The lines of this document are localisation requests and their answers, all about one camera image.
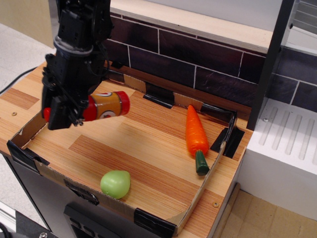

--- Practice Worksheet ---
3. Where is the green toy pear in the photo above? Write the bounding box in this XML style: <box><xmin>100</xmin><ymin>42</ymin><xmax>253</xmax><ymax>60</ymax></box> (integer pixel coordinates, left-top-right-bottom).
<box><xmin>100</xmin><ymin>170</ymin><xmax>131</xmax><ymax>199</ymax></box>

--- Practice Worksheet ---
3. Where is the black toy oven panel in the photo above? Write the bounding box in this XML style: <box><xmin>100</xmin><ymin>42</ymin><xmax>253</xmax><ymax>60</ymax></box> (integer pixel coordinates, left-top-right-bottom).
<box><xmin>63</xmin><ymin>203</ymin><xmax>139</xmax><ymax>238</ymax></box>

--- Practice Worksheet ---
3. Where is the black cable on floor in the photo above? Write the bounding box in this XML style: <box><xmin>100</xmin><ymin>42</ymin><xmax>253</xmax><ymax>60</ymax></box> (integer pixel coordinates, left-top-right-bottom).
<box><xmin>0</xmin><ymin>66</ymin><xmax>38</xmax><ymax>95</ymax></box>

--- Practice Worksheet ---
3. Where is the light wooden shelf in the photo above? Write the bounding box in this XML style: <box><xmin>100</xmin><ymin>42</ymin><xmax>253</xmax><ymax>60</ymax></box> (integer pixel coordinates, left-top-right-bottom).
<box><xmin>110</xmin><ymin>0</ymin><xmax>273</xmax><ymax>53</ymax></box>

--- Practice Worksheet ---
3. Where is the cardboard fence with black tape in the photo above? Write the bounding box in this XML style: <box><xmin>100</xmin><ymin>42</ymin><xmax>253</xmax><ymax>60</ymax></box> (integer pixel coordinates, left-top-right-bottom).
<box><xmin>8</xmin><ymin>67</ymin><xmax>251</xmax><ymax>238</ymax></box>

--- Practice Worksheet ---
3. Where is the white toy sink drainboard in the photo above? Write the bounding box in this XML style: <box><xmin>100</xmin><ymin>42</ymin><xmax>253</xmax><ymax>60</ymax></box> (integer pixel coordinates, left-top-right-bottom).
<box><xmin>238</xmin><ymin>99</ymin><xmax>317</xmax><ymax>220</ymax></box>

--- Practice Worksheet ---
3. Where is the orange toy carrot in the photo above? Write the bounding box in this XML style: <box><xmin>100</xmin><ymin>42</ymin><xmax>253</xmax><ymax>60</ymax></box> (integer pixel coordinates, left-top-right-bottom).
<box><xmin>185</xmin><ymin>105</ymin><xmax>209</xmax><ymax>176</ymax></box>

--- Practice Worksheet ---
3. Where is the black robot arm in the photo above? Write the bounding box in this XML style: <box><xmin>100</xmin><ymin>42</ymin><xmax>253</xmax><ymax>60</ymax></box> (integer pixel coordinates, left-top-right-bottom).
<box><xmin>41</xmin><ymin>0</ymin><xmax>113</xmax><ymax>130</ymax></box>

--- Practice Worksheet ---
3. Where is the black vertical post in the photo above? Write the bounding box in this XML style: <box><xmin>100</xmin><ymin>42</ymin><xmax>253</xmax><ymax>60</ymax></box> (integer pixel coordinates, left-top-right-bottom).
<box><xmin>247</xmin><ymin>0</ymin><xmax>299</xmax><ymax>130</ymax></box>

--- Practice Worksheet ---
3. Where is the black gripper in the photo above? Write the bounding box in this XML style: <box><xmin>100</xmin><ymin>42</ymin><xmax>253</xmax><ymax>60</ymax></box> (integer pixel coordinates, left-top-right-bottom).
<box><xmin>41</xmin><ymin>42</ymin><xmax>108</xmax><ymax>130</ymax></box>

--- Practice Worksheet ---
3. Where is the red hot sauce bottle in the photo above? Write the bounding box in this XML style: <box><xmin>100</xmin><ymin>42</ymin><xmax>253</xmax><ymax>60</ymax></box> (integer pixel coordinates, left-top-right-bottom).
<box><xmin>43</xmin><ymin>91</ymin><xmax>130</xmax><ymax>126</ymax></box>

